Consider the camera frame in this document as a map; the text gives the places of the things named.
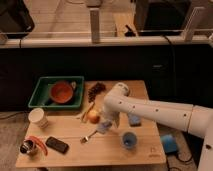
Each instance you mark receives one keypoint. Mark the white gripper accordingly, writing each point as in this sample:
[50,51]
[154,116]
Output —
[112,116]

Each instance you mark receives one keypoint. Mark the dark grape bunch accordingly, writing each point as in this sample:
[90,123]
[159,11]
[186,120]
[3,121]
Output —
[95,90]

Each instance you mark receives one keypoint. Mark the blue cup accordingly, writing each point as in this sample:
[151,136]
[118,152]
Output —
[129,140]

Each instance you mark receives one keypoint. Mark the apple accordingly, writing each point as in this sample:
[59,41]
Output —
[93,116]

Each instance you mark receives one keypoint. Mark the blue grey towel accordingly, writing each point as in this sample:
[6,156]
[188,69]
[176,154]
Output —
[103,127]

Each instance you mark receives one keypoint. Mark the white paper cup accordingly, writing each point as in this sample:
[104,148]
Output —
[38,117]

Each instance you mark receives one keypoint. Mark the blue sponge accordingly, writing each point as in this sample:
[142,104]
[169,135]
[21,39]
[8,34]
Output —
[134,120]

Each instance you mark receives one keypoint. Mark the blue object on floor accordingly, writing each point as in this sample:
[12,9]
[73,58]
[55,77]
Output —
[169,144]

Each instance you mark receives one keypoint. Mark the green plastic bin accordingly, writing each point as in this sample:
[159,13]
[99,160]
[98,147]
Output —
[40,96]

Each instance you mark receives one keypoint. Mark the white metal railing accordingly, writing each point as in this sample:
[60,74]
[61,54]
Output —
[94,38]

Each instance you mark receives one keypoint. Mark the metal fork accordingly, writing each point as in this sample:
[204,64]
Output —
[86,138]

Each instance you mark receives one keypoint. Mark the black phone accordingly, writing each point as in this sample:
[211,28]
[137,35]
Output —
[57,145]

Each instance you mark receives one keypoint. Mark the orange bowl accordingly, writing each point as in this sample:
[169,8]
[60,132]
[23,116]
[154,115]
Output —
[61,92]

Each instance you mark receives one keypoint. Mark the black monitor right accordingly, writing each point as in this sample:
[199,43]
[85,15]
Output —
[160,17]

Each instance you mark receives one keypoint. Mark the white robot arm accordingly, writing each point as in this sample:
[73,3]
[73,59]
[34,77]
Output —
[193,119]

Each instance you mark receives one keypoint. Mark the red handled metal cup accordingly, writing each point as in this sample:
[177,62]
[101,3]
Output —
[29,146]

